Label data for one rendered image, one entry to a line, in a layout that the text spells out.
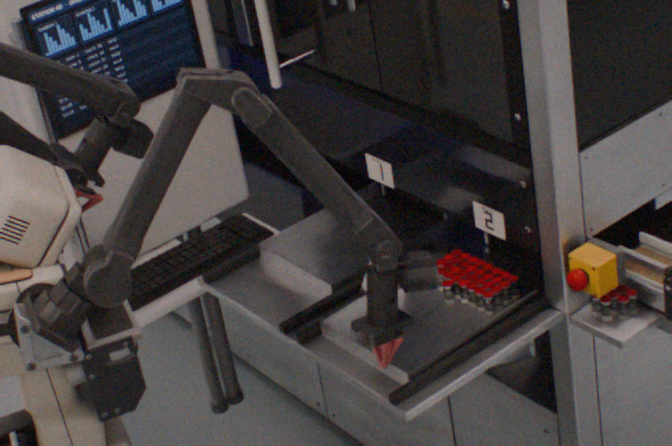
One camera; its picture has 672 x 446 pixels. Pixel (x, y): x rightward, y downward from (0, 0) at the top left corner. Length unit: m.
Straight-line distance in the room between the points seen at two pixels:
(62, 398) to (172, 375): 1.60
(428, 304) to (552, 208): 0.35
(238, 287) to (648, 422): 0.92
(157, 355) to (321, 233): 1.42
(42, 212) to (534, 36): 0.90
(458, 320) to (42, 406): 0.81
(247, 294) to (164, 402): 1.30
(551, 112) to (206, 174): 1.10
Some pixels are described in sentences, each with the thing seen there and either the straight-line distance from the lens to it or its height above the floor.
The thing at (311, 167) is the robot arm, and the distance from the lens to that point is 2.26.
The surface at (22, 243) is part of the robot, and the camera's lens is 2.37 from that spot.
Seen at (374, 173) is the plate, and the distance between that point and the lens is 2.90.
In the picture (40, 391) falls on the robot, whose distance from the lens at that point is 2.57.
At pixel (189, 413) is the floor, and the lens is 3.99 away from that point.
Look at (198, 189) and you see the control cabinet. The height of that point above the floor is 0.90.
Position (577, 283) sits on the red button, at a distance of 2.47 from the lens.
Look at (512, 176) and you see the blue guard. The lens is 2.53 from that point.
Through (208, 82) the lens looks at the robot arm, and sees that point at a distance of 2.17.
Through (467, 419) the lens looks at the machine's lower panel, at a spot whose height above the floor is 0.43.
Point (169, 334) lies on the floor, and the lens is 4.35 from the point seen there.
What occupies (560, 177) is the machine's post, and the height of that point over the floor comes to 1.18.
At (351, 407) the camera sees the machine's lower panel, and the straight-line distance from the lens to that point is 3.54.
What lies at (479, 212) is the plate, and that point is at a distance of 2.65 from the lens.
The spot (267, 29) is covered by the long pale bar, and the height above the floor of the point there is 1.32.
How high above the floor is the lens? 2.39
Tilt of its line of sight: 29 degrees down
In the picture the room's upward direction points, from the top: 10 degrees counter-clockwise
